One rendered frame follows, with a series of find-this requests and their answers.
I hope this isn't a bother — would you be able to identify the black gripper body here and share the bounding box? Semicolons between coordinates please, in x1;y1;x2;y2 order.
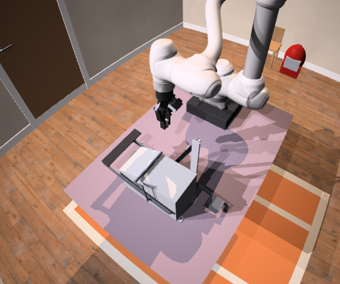
156;90;173;108

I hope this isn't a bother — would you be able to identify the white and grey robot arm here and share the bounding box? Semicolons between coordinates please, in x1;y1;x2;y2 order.
150;0;287;110

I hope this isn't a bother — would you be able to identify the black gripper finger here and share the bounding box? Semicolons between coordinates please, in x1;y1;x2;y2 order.
153;102;167;130
165;94;176;125

